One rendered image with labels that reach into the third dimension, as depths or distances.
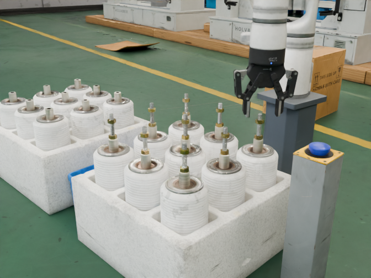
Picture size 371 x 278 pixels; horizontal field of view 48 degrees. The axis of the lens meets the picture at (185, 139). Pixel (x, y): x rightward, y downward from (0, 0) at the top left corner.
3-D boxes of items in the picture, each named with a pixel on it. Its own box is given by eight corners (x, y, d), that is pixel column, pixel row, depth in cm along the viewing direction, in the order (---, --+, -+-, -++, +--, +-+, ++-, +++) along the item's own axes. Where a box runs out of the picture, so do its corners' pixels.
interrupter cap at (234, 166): (246, 174, 86) (247, 170, 86) (211, 177, 85) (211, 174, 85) (234, 159, 93) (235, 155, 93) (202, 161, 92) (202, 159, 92)
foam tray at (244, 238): (186, 188, 132) (186, 135, 125) (293, 241, 106) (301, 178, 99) (77, 239, 107) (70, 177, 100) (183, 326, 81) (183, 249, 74)
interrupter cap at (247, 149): (278, 149, 98) (279, 146, 98) (266, 161, 92) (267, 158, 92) (248, 143, 102) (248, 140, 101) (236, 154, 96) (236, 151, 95)
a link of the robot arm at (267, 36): (278, 40, 95) (281, 12, 92) (294, 49, 84) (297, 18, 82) (239, 41, 94) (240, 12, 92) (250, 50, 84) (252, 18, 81)
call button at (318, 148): (314, 149, 83) (315, 139, 82) (333, 155, 80) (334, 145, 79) (303, 154, 80) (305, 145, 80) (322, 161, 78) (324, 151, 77)
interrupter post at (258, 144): (264, 151, 97) (265, 138, 96) (260, 154, 95) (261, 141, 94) (254, 149, 98) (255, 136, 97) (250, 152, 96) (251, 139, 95)
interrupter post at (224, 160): (231, 169, 88) (231, 155, 87) (220, 170, 88) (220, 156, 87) (227, 164, 90) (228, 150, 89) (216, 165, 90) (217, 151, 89)
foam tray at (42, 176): (90, 141, 168) (86, 98, 161) (154, 171, 143) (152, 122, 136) (-7, 171, 142) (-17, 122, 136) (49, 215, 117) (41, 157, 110)
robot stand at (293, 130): (281, 170, 144) (289, 85, 132) (316, 186, 133) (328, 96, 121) (250, 182, 136) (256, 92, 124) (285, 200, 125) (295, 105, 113)
